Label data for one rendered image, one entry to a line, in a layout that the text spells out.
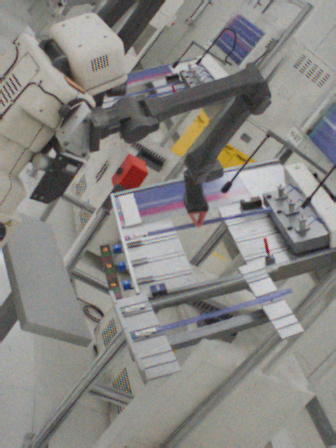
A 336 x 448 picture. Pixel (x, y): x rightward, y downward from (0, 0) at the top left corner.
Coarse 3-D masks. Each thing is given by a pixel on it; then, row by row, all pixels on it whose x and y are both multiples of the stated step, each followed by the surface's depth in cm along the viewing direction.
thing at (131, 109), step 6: (120, 102) 158; (126, 102) 160; (132, 102) 161; (120, 108) 158; (126, 108) 158; (132, 108) 160; (138, 108) 161; (120, 114) 157; (126, 114) 157; (132, 114) 159; (138, 114) 159; (144, 114) 161; (120, 120) 156; (126, 120) 158; (120, 126) 159
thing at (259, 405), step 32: (160, 320) 252; (128, 352) 261; (224, 352) 237; (128, 384) 249; (192, 384) 233; (256, 384) 242; (288, 384) 248; (160, 416) 238; (224, 416) 248; (256, 416) 253; (288, 416) 259
